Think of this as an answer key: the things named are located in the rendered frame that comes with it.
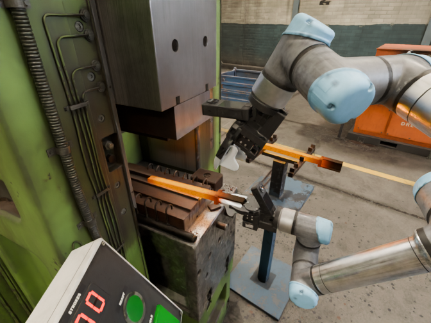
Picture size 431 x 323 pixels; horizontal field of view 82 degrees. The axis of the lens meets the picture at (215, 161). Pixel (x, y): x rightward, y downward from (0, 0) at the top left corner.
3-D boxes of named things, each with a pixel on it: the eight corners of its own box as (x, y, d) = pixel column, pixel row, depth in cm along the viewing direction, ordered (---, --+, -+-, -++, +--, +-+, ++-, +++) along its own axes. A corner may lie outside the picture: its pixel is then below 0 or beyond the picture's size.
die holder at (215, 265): (234, 254, 132) (238, 186, 110) (199, 322, 102) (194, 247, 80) (150, 222, 153) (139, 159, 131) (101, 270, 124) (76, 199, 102)
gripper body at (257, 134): (251, 163, 53) (283, 120, 46) (219, 140, 54) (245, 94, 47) (261, 149, 59) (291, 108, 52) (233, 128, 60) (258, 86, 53)
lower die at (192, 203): (211, 200, 101) (210, 184, 97) (185, 234, 85) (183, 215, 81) (131, 176, 117) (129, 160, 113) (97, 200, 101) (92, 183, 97)
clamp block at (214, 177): (223, 185, 110) (223, 173, 107) (215, 196, 104) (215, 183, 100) (199, 179, 115) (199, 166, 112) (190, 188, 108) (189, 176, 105)
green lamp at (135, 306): (151, 307, 48) (147, 294, 46) (134, 331, 45) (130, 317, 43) (138, 300, 50) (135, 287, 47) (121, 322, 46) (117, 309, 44)
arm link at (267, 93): (256, 73, 44) (269, 66, 51) (244, 95, 47) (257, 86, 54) (291, 96, 43) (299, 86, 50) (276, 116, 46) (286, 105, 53)
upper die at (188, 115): (210, 118, 83) (210, 89, 79) (176, 140, 68) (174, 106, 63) (117, 102, 99) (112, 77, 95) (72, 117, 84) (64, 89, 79)
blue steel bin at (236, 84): (285, 110, 495) (290, 72, 459) (271, 122, 436) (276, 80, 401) (232, 101, 549) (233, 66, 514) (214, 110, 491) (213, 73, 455)
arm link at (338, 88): (410, 77, 33) (358, 41, 40) (342, 82, 30) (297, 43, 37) (376, 123, 39) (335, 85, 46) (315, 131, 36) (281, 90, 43)
